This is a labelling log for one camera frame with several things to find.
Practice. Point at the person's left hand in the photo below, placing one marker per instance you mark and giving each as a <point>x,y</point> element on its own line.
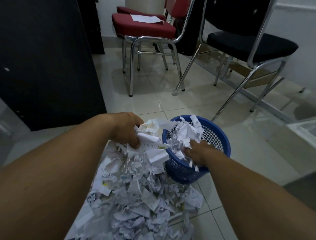
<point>123,128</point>

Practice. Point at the person's right hand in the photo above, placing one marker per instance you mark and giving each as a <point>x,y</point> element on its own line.
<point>200,153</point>

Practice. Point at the torn paper handful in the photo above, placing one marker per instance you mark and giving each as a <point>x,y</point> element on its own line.
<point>148,128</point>

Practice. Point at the blue plastic mesh wastebasket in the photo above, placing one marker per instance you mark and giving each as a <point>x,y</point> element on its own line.
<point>180,173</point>

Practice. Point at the pile of shredded white paper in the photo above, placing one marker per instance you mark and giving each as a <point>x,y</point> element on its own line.
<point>138,197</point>

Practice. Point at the person's right forearm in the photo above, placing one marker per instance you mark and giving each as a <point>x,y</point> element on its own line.
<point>259,197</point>

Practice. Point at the person's left forearm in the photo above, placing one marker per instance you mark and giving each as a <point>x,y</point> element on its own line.
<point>49,185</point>

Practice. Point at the white tiled floor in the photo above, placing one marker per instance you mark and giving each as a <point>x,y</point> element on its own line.
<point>153,103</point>

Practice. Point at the brown wooden board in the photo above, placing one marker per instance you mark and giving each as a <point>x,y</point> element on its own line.
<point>259,78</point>

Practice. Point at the black table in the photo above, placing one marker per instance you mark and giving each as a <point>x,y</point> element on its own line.
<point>49,61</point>

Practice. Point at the red chrome chair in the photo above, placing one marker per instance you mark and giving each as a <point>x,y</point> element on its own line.
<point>126,10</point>
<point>138,29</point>

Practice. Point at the black cabinet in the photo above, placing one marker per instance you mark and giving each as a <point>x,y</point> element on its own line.
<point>91,24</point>

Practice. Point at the white paper sheet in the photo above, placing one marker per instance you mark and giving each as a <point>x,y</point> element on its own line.
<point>145,18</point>

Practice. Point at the black hanging bag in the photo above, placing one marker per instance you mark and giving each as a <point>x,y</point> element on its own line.
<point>190,37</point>

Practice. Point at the black chrome chair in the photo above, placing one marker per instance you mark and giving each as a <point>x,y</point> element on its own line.
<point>247,47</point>

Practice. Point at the beige cardboard box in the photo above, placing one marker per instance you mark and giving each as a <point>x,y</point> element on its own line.
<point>143,6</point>

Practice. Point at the white wall conduit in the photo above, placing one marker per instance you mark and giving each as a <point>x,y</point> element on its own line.
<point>296,6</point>

